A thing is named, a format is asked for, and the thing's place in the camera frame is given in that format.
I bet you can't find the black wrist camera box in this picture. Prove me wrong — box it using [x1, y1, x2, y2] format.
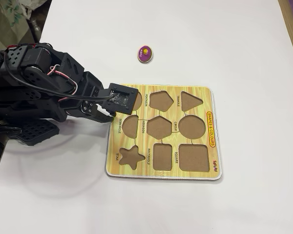
[101, 82, 139, 116]

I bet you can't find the grey metal cylinder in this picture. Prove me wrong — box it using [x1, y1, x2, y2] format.
[30, 19, 42, 41]

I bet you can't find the wooden shape puzzle board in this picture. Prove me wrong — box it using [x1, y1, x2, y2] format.
[105, 84, 223, 182]

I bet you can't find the purple oval piece yellow pin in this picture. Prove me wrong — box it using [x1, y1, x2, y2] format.
[137, 45, 153, 63]

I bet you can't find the black camera cable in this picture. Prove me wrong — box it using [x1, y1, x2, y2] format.
[3, 47, 113, 100]

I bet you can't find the floral patterned cloth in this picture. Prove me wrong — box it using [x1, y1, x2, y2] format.
[0, 0, 50, 52]

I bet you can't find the glossy black table clamp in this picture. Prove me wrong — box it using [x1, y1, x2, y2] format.
[0, 124, 23, 140]

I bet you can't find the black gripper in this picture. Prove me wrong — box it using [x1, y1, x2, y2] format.
[77, 72, 117, 123]

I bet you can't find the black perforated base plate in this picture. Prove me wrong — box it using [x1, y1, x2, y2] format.
[14, 118, 61, 147]

